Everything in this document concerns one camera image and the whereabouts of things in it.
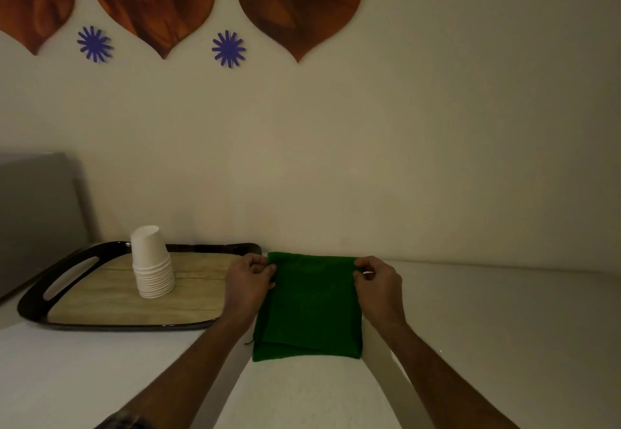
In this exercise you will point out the person's right hand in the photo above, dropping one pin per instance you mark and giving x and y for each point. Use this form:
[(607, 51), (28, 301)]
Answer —
[(381, 294)]

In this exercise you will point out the person's left hand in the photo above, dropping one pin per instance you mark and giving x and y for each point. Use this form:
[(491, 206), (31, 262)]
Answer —
[(244, 288)]

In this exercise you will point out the person's left thumb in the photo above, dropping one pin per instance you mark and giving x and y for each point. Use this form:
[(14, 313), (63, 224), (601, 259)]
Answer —
[(267, 276)]

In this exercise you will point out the person's right thumb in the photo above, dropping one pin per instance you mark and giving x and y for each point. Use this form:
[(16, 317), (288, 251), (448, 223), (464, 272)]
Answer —
[(360, 282)]

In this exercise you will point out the green cloth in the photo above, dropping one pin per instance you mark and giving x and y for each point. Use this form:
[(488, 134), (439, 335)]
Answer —
[(310, 307)]

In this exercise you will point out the person's left forearm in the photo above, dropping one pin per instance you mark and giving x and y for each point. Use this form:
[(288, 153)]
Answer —
[(184, 379)]

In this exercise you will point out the person's right forearm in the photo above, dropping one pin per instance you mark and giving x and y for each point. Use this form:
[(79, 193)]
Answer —
[(439, 382)]

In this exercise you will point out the stack of white paper cups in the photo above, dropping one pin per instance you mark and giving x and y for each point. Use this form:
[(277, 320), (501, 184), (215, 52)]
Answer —
[(151, 261)]

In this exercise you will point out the wooden tray with dark rim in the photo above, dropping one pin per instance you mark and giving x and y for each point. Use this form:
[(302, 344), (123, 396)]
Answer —
[(121, 297)]

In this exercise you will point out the purple flower wall decoration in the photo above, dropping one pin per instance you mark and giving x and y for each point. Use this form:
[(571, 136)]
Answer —
[(94, 44), (228, 48)]

